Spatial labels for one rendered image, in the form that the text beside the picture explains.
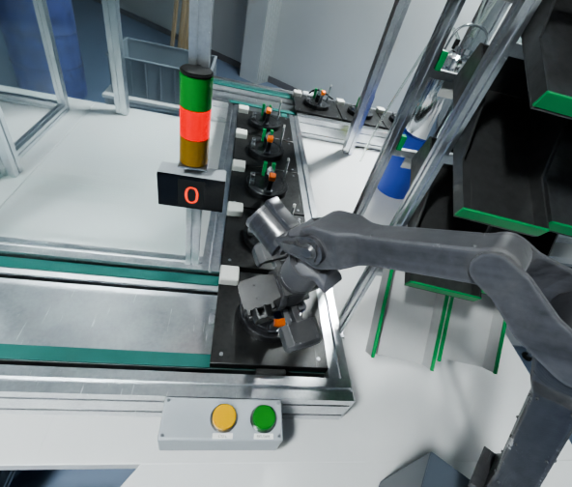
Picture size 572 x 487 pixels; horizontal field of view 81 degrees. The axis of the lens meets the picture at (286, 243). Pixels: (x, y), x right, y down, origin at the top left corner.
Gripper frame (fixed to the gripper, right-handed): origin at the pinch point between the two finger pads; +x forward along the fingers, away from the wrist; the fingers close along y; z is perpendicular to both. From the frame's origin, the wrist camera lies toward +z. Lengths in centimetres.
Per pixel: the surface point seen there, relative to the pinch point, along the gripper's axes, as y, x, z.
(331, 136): -92, 55, -78
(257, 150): -67, 35, -25
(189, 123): -27.7, -15.4, 10.1
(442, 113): -54, 7, -86
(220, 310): -5.8, 17.0, 6.8
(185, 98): -29.3, -18.7, 10.7
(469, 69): -21, -31, -33
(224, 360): 5.1, 13.7, 9.2
